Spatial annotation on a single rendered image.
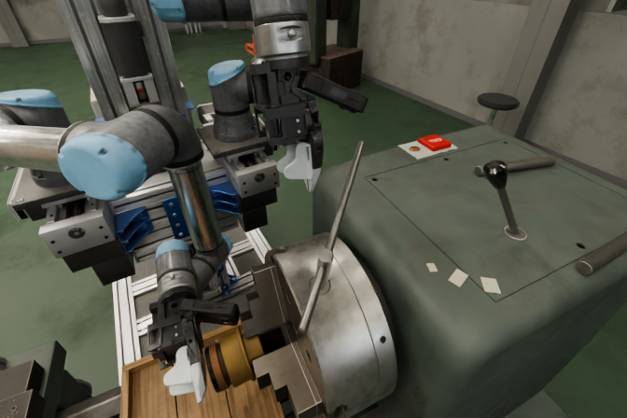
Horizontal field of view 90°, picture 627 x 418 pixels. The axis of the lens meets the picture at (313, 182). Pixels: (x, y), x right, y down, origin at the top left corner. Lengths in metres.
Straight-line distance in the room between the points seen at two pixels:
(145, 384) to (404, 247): 0.65
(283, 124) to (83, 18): 0.78
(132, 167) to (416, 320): 0.51
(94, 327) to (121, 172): 1.73
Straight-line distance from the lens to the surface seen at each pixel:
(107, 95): 1.19
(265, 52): 0.46
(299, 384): 0.58
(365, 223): 0.60
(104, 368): 2.08
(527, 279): 0.59
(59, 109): 1.03
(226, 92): 1.02
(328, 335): 0.50
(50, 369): 0.98
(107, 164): 0.58
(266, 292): 0.59
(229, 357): 0.60
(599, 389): 2.22
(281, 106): 0.45
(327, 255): 0.44
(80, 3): 1.12
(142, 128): 0.62
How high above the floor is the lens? 1.65
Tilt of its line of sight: 35 degrees down
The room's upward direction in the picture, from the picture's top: straight up
